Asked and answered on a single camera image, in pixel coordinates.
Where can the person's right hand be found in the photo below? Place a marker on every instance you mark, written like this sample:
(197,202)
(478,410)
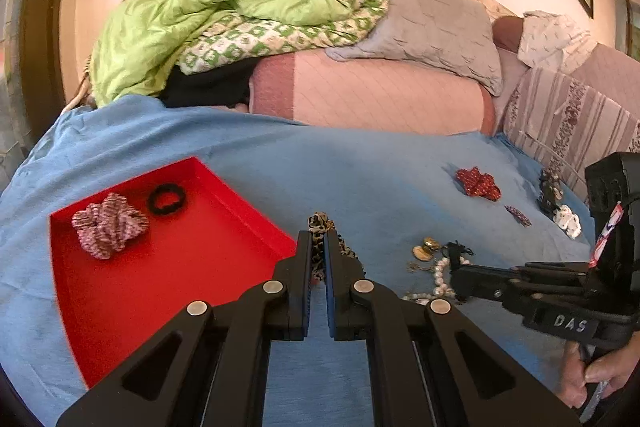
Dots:
(607,367)

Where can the dark beaded jewelry piece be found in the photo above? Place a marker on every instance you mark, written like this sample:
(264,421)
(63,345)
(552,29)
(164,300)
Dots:
(549,192)

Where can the purple hair clip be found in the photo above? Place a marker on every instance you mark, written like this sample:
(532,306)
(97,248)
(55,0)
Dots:
(518,215)

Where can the pink quilted blanket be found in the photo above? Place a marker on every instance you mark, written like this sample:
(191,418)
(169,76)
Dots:
(370,92)

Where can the green quilt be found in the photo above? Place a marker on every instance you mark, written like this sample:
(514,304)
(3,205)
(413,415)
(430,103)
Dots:
(200,7)

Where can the red tray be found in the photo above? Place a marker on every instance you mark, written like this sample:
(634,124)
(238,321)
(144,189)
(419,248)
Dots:
(165,287)

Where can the wooden door with stained glass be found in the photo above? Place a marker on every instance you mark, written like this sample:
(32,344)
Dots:
(42,32)

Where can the round gold pendant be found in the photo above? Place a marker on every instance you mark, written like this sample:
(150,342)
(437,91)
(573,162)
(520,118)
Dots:
(432,244)

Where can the grey pillow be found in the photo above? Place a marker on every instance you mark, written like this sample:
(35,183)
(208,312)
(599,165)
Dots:
(430,27)

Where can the pink checked scrunchie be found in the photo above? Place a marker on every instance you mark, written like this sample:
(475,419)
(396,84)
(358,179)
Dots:
(107,224)

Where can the blue blanket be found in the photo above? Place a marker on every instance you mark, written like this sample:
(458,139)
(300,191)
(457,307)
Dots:
(350,177)

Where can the red bow hair clip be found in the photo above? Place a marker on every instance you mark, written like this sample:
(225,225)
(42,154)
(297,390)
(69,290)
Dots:
(477,183)

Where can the leopard print scrunchie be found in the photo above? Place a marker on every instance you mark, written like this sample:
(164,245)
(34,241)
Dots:
(320,224)

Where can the mauve pillow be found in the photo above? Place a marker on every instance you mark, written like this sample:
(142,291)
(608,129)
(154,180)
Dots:
(507,34)

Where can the white flower hair clip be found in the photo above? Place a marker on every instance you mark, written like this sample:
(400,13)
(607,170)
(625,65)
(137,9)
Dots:
(567,221)

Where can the beige woven cloth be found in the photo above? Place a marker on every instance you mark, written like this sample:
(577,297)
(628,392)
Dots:
(82,87)

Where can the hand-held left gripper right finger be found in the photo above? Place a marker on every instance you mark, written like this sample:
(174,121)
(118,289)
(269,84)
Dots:
(330,292)

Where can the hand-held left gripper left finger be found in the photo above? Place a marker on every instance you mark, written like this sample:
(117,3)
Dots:
(306,287)

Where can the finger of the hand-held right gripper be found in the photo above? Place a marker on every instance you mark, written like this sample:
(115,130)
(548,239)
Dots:
(555,267)
(480,282)

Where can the black cloth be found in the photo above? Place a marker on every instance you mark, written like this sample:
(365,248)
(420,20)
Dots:
(210,84)

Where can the white patterned cloth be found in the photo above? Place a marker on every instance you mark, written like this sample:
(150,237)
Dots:
(555,39)

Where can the striped floral cushion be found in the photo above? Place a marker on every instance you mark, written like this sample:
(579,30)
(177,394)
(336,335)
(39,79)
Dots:
(565,117)

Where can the small framed picture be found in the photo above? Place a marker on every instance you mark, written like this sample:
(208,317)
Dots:
(631,27)

